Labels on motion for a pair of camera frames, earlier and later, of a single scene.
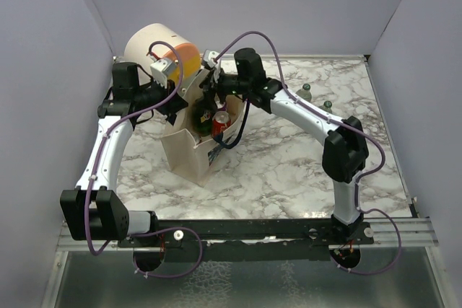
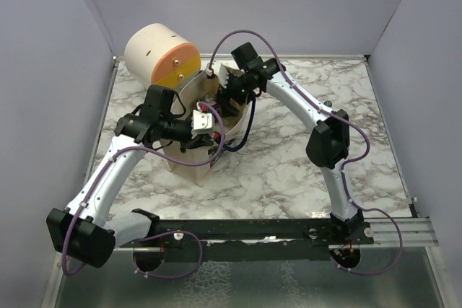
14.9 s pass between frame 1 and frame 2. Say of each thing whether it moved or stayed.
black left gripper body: moved
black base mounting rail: stayed
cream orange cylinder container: stayed
